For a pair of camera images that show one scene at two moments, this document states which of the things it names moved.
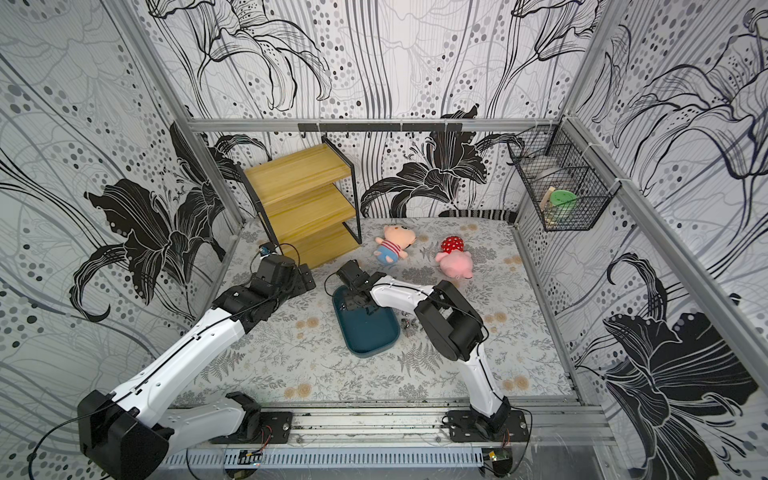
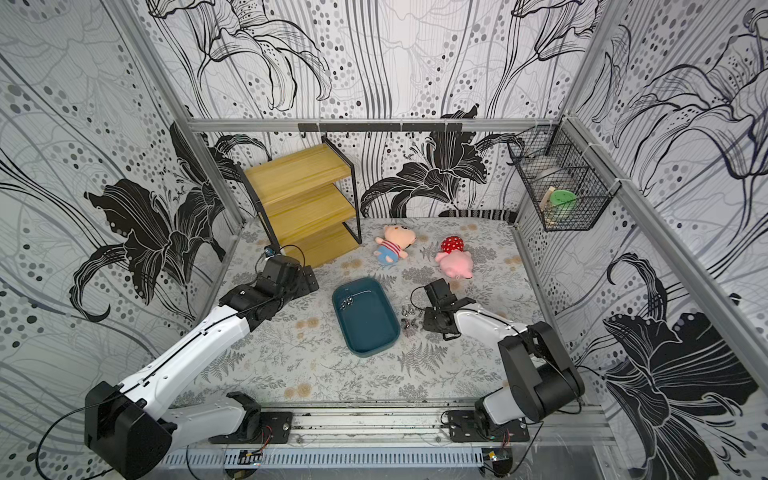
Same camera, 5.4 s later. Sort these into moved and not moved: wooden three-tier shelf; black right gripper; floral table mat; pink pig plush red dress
Moved: black right gripper
Not moved: wooden three-tier shelf; pink pig plush red dress; floral table mat
